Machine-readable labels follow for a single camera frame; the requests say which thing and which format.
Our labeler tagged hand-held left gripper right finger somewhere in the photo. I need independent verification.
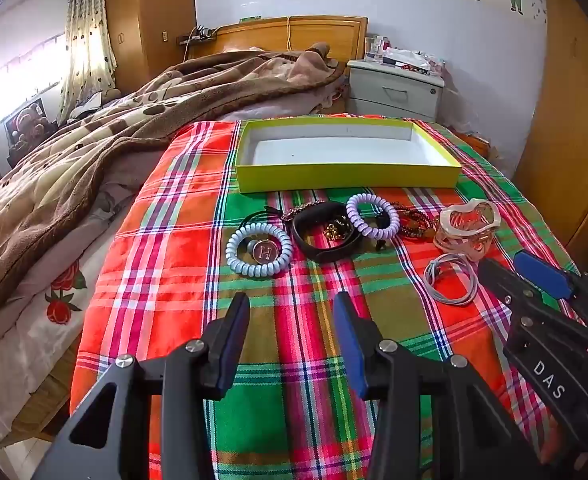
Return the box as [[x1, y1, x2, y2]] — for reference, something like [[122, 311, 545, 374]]
[[333, 291, 539, 480]]

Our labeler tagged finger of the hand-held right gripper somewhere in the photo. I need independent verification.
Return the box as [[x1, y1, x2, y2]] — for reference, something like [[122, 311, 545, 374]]
[[478, 258, 537, 333], [512, 251, 582, 307]]

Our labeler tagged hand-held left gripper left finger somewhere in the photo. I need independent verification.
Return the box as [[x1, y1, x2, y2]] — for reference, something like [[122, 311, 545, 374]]
[[31, 291, 252, 480]]

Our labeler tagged grey hair tie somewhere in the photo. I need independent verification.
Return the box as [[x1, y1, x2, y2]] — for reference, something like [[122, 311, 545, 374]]
[[424, 252, 479, 306]]

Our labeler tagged translucent hair claw clip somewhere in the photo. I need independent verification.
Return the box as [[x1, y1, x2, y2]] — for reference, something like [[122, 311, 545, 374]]
[[434, 200, 502, 262]]

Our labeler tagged light blue spiral hair tie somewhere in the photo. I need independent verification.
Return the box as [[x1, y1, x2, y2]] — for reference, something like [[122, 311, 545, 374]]
[[225, 223, 293, 277]]

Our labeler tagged black hair tie round charm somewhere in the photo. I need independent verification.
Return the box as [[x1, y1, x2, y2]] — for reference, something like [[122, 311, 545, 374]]
[[244, 205, 281, 264]]

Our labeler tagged black wristband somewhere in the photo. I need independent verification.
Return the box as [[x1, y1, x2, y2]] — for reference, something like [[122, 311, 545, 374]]
[[292, 202, 362, 262]]

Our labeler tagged purple spiral hair tie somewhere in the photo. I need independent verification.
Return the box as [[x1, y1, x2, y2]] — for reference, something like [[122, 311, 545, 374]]
[[346, 193, 401, 237]]

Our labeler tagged yellow-green cardboard box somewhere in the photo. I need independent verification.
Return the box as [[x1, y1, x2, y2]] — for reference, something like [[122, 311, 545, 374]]
[[235, 116, 462, 194]]

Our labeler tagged plaid cloth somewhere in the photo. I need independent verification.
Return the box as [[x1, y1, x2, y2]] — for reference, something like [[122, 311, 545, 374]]
[[69, 112, 588, 480]]

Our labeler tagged orange box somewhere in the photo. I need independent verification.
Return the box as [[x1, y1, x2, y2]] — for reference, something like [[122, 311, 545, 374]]
[[458, 130, 489, 157]]

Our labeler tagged wooden door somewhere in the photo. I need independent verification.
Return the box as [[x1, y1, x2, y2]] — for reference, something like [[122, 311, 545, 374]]
[[516, 0, 588, 261]]

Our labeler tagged floral bedsheet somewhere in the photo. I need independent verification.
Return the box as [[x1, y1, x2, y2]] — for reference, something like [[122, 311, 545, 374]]
[[0, 230, 125, 441]]

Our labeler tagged grey nightstand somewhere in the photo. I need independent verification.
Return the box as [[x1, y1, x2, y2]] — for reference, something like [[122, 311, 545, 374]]
[[348, 59, 445, 122]]

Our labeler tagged brown patterned blanket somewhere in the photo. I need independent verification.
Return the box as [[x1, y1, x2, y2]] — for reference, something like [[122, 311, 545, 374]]
[[0, 42, 349, 311]]

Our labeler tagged pile of small packets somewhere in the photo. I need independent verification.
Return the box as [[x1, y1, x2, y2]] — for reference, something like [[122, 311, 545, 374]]
[[384, 46, 447, 75]]

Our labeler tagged clear glass cup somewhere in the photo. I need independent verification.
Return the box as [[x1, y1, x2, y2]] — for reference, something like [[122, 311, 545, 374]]
[[365, 35, 389, 61]]

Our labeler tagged teddy bear picture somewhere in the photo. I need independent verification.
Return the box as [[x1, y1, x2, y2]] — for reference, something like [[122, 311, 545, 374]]
[[4, 97, 50, 153]]

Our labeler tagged power strip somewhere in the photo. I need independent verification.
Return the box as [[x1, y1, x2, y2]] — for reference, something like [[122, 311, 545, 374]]
[[176, 27, 217, 43]]

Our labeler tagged wooden bed headboard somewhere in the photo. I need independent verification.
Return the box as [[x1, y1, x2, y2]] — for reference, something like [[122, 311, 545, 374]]
[[189, 16, 369, 63]]

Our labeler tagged spotted curtain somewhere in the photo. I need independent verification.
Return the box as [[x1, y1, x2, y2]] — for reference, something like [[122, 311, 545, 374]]
[[56, 0, 117, 121]]

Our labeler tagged wooden wardrobe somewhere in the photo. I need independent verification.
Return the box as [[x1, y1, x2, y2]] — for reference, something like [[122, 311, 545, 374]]
[[103, 0, 197, 93]]

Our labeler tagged window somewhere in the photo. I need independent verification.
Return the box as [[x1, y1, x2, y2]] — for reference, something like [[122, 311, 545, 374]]
[[0, 35, 67, 136]]

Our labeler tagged dark red beaded bracelet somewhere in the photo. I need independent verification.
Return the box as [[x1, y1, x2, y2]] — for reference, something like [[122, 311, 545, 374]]
[[386, 201, 437, 241]]

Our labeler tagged gold chain bracelet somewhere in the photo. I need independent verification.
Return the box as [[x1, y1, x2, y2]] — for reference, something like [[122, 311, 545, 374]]
[[322, 215, 352, 241]]

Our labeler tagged pink-brown beaded bracelet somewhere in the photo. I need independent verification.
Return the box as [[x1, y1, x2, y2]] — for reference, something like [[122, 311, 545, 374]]
[[281, 203, 325, 222]]

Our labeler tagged wooden bed side rail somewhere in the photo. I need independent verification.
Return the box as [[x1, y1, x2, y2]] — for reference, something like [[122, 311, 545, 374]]
[[0, 350, 80, 448]]

